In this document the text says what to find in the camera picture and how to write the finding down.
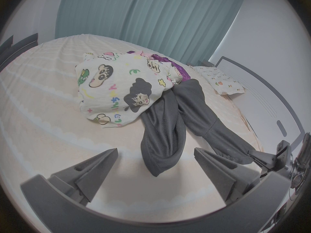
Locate grey bedside table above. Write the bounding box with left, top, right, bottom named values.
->
left=187, top=60, right=215, bottom=68

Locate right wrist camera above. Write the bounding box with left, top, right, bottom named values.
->
left=277, top=140, right=292, bottom=166

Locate black T-shirt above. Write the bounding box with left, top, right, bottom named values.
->
left=140, top=79, right=261, bottom=177

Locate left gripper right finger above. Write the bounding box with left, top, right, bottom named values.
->
left=194, top=147, right=262, bottom=202

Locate purple garment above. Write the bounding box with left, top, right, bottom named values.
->
left=126, top=50, right=192, bottom=84

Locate blue-green curtain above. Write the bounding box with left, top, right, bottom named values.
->
left=55, top=0, right=244, bottom=65

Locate white printed pyjama top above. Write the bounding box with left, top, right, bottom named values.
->
left=75, top=51, right=184, bottom=128

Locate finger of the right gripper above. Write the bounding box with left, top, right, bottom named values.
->
left=251, top=156, right=268, bottom=170
left=248, top=150, right=276, bottom=163

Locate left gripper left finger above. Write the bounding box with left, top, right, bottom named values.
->
left=50, top=148, right=119, bottom=206

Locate bed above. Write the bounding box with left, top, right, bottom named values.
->
left=0, top=34, right=306, bottom=224

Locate white printed pillow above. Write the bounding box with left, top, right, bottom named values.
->
left=194, top=66, right=246, bottom=95

